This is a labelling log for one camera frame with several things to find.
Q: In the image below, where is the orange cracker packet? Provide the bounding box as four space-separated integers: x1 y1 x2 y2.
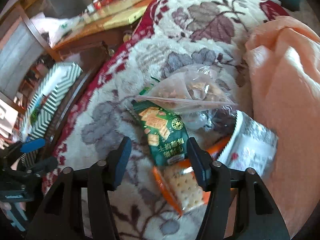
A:
152 134 232 217

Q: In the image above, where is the dark green cracker packet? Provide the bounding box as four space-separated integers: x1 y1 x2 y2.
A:
132 100 188 166

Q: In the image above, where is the white printed snack packet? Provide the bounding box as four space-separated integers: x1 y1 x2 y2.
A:
217 111 278 178

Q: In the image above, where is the clear bag of nuts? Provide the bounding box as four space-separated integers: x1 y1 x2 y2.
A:
181 106 236 134
136 66 236 114

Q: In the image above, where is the green striped white box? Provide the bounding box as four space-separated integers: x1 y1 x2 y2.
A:
18 61 84 165

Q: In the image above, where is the white plastic bag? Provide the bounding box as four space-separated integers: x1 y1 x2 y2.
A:
30 12 82 48

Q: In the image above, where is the peach orange blanket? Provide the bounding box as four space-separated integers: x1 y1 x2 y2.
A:
244 16 319 236

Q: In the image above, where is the floral red cream blanket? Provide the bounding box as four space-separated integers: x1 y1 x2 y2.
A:
42 0 286 239

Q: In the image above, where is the wooden table yellow top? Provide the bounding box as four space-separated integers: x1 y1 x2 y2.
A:
53 0 153 56

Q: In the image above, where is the wooden chair frame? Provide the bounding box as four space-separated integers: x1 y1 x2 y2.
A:
1 2 62 62

